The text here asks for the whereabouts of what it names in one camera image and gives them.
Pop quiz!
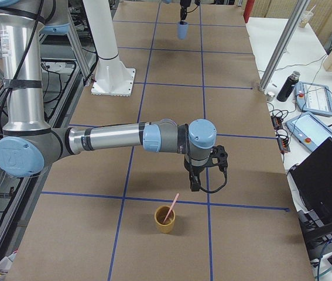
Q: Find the black water bottle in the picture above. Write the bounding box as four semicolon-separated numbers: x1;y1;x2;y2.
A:
276;71;300;102

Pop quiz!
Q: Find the blue plastic cup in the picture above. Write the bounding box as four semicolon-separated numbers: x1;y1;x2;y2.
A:
177;20;189;40

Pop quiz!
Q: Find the yellow-brown cup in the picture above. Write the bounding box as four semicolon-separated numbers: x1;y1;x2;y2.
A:
154;205;176;234

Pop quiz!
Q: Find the blue teach pendant far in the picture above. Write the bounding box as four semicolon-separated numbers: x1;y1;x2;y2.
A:
294;81;332;117

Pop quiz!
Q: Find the blue teach pendant near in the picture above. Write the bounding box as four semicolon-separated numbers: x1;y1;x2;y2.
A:
286;112;332;152

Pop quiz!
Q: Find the pink chopstick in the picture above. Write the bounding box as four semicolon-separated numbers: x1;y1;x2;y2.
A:
163;193;180;224

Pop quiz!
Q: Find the black laptop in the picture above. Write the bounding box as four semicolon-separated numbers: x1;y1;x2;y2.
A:
288;136;332;223

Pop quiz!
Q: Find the blue teach pendant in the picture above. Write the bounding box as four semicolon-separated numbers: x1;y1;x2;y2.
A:
294;81;332;117
286;112;332;152

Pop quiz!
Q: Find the white camera pillar with base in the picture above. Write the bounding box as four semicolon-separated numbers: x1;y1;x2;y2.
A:
83;0;136;97

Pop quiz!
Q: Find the small silver cylinder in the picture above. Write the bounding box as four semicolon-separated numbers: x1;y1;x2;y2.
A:
266;91;275;102

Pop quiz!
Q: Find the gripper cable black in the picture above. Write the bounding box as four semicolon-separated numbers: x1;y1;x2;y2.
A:
184;119;228;194

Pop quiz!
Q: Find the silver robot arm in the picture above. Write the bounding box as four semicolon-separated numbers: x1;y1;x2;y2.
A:
0;1;228;191

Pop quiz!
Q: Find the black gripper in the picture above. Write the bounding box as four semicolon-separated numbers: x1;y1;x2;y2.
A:
179;0;191;24
184;145;228;192

